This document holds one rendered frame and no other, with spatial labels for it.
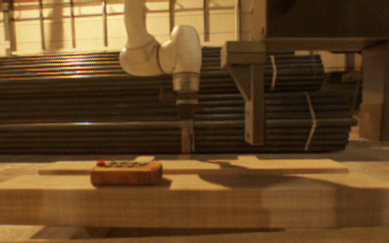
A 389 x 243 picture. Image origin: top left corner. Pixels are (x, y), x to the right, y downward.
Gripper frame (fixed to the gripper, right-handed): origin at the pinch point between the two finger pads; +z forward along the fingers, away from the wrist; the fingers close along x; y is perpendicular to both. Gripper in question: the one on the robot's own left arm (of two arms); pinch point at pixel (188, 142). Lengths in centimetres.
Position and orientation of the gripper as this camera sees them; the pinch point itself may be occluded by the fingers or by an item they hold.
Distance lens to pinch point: 67.8
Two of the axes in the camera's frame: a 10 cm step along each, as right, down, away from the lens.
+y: 10.0, -0.2, -0.5
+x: 0.5, -0.7, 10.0
